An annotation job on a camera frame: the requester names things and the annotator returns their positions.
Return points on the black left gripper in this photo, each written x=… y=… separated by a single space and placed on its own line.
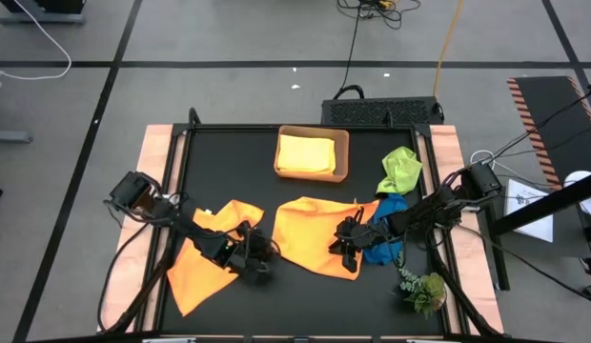
x=257 y=255

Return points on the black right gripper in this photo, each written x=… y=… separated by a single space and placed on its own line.
x=360 y=231

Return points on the orange microfiber towel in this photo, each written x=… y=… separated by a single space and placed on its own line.
x=195 y=281
x=305 y=233

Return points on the yellow microfiber towel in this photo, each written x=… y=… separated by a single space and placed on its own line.
x=305 y=155

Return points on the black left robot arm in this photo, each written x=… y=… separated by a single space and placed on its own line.
x=200 y=238

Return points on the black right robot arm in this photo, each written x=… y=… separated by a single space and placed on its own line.
x=429 y=209

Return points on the blue microfiber towel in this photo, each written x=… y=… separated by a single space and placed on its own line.
x=381 y=255

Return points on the green microfiber towel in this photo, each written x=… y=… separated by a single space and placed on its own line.
x=400 y=169

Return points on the tan cardboard box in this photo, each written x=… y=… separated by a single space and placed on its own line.
x=342 y=157

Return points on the artificial green plant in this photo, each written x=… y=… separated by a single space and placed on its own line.
x=426 y=290

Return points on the black computer case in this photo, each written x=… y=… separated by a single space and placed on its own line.
x=381 y=112

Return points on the white paper sheet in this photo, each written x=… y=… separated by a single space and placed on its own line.
x=529 y=214

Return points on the black metal beam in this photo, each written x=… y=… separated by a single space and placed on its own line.
x=543 y=207

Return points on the black mat with striped edges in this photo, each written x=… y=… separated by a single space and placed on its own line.
x=553 y=124

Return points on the white round object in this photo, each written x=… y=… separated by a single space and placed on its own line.
x=579 y=177

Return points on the gray floor bar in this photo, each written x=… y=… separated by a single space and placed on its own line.
x=9 y=137

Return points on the gray furniture foot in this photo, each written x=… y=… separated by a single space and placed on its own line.
x=38 y=19

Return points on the black metal table frame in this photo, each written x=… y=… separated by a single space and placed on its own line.
x=183 y=129

